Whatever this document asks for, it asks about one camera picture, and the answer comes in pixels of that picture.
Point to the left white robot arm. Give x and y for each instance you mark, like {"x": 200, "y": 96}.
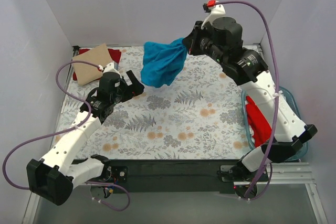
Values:
{"x": 54, "y": 176}

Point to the white t shirt in bin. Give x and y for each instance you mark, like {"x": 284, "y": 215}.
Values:
{"x": 252, "y": 116}

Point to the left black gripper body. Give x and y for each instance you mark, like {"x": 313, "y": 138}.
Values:
{"x": 128, "y": 89}

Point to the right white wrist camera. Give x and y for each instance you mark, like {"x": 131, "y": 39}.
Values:
{"x": 214, "y": 9}

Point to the red t shirt in bin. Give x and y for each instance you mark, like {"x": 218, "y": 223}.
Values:
{"x": 263, "y": 128}

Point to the floral patterned table cloth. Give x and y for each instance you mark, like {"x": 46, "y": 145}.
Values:
{"x": 199, "y": 116}

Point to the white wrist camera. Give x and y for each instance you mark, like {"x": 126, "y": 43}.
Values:
{"x": 214, "y": 9}
{"x": 109, "y": 71}

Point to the blue t shirt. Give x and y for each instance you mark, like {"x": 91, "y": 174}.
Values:
{"x": 162, "y": 62}

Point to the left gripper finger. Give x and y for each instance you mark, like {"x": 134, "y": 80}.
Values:
{"x": 135, "y": 82}
{"x": 128, "y": 77}

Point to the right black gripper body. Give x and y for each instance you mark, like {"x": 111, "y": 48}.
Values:
{"x": 192, "y": 42}

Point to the clear blue plastic bin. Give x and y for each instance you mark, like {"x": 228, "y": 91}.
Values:
{"x": 287, "y": 107}

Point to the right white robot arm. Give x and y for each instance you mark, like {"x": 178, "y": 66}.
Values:
{"x": 222, "y": 41}

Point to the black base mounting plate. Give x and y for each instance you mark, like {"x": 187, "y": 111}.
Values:
{"x": 177, "y": 175}

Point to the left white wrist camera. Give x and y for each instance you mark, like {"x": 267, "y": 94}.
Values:
{"x": 109, "y": 71}

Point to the folded dark red t shirt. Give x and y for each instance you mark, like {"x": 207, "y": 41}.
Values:
{"x": 100, "y": 55}

